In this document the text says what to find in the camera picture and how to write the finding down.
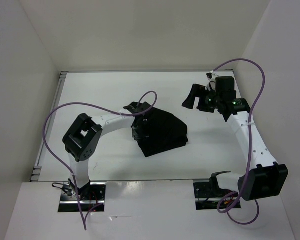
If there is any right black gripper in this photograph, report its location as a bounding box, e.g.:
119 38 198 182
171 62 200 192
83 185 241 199
182 83 222 113

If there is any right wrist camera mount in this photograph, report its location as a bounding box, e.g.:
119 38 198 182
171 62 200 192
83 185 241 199
205 71 219 92

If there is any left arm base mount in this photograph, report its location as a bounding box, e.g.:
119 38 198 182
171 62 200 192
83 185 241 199
51 182 106 213

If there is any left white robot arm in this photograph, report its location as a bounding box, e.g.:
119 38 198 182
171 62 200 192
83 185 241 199
62 102 152 200

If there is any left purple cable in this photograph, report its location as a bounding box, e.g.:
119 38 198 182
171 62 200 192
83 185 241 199
43 90 158 231

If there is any black skirt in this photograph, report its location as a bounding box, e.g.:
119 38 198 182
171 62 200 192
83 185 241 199
135 108 188 158

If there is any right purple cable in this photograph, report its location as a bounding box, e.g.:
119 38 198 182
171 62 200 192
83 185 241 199
206 58 267 226

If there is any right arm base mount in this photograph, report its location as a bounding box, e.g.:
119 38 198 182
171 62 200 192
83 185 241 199
193 181 232 211

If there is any purple cable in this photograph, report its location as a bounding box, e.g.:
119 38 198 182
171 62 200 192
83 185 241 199
206 58 267 226
43 90 158 231

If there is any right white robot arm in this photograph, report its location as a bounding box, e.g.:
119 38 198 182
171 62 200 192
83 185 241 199
182 76 289 201

